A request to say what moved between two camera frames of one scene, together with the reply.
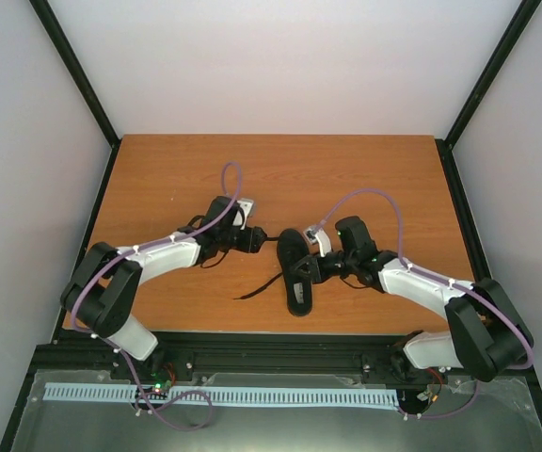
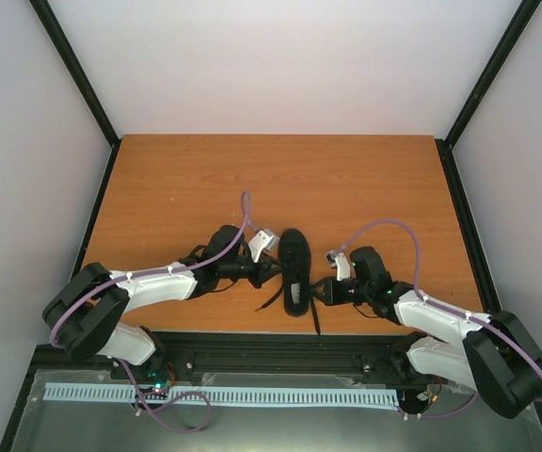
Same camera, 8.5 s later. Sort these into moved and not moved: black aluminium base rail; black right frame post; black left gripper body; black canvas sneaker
Moved: black left gripper body
Not moved: black aluminium base rail; black canvas sneaker; black right frame post
